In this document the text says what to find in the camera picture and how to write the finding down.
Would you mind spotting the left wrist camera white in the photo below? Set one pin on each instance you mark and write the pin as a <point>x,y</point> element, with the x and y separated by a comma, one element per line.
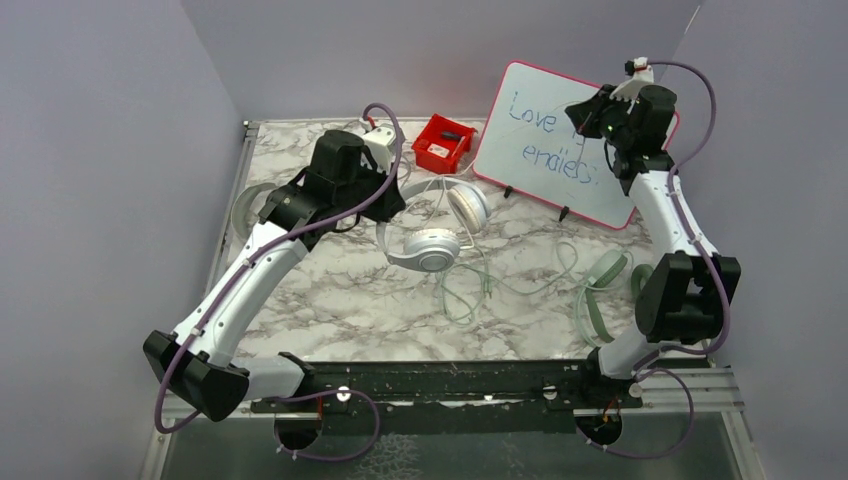
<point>379,149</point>

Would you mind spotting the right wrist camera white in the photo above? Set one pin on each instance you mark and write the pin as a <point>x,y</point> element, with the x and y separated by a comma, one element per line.
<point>639,73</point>

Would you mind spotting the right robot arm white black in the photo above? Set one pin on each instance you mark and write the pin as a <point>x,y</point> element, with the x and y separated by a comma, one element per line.
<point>684,305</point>

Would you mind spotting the red plastic bin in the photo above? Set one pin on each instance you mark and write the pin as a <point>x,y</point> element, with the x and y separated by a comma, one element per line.
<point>441,145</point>

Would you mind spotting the pink framed whiteboard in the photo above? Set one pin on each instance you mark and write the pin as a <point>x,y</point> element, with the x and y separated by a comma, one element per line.
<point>530,146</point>

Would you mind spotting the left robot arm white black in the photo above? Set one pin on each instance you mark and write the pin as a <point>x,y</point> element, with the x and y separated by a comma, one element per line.
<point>349,175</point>

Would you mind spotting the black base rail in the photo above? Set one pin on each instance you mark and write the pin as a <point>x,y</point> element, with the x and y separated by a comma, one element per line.
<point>447,397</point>

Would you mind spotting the aluminium frame rail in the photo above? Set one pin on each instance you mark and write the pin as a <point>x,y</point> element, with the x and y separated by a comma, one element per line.
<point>713,390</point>

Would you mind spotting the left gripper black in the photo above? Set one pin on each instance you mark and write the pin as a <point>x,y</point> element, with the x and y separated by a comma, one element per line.
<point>391,203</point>

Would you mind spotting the grey headphones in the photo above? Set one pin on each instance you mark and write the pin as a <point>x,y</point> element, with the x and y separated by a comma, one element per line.
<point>241,213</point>

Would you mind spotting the green headphones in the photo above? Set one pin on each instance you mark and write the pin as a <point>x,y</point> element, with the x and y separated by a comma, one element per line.
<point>588,318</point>

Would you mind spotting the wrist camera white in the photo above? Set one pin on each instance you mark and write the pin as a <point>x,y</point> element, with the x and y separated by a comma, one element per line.
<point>639,73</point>
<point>379,149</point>

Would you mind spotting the white headphones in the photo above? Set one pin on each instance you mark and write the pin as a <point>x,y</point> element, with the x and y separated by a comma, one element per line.
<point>435,250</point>

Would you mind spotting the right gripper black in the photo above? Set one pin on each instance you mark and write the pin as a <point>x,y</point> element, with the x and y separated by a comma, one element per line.
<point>584,116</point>

